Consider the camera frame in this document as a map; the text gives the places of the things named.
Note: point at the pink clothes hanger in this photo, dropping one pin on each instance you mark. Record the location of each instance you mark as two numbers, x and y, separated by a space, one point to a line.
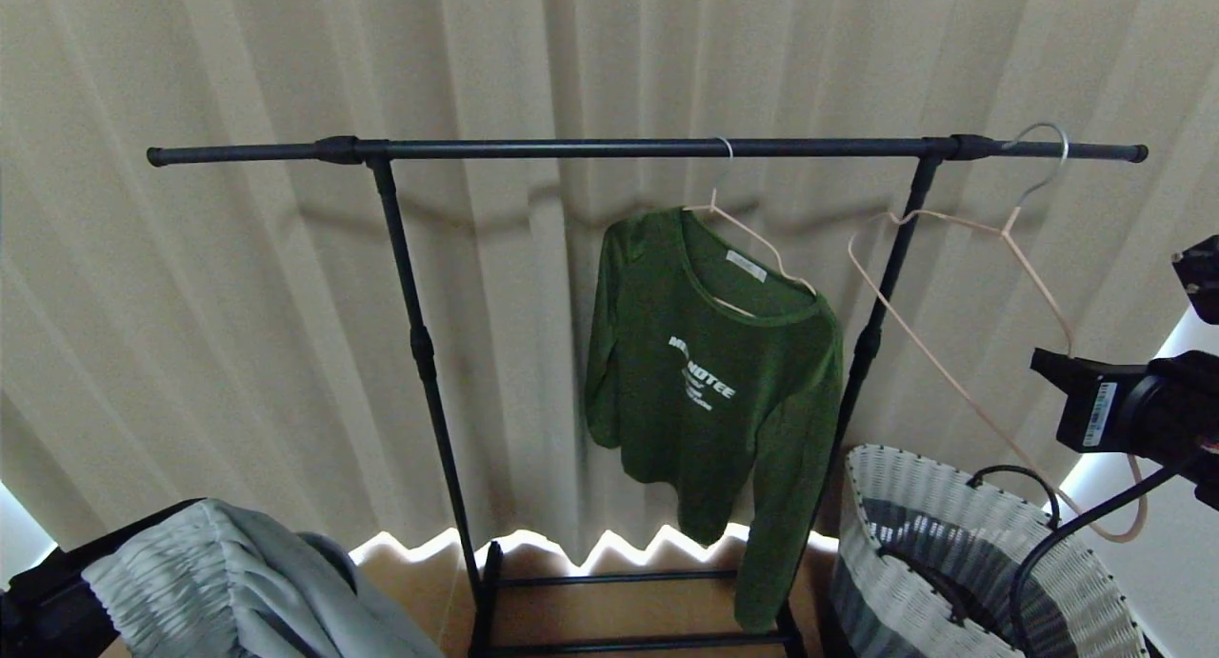
952 377
752 239

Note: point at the pale grey shorts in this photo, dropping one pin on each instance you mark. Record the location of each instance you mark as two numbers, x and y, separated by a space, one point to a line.
238 582

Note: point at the beige curtain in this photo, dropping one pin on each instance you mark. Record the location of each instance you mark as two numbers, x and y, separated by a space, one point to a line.
238 306

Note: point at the black clothes rack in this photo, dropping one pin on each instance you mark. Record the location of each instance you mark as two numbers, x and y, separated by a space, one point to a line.
571 149

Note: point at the white laundry basket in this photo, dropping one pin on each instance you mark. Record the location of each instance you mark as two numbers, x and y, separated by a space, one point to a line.
905 544

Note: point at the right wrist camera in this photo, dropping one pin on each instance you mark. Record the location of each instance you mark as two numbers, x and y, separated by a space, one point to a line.
1202 277

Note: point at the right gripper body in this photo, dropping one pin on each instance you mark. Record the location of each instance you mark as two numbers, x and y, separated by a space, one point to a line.
1162 410

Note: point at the green printed shirt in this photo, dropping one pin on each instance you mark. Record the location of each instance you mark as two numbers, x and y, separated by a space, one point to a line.
714 420

